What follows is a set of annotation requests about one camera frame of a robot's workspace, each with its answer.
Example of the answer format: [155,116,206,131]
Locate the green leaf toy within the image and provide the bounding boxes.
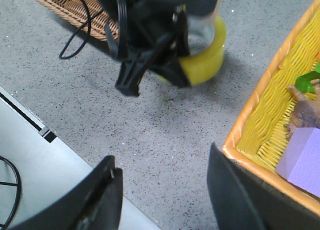
[295,63,320,93]

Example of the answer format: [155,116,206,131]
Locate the brown wicker basket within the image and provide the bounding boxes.
[36,0,119,41]

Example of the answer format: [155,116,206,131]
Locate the black cable on cabinet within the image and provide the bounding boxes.
[0,156,23,227]

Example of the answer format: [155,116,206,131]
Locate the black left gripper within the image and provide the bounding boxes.
[97,0,221,97]

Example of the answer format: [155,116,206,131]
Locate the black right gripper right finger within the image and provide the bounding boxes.
[207,144,320,229]

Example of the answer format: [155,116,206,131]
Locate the purple foam block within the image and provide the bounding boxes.
[275,128,320,197]

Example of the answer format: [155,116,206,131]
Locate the yellow plastic woven basket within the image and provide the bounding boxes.
[222,0,320,215]

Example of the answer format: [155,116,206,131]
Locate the yellow tape roll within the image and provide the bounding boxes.
[158,15,227,87]

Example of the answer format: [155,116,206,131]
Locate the brown dinosaur toy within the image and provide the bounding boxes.
[284,79,320,139]

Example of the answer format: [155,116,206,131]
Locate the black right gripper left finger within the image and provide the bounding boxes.
[13,155,123,229]

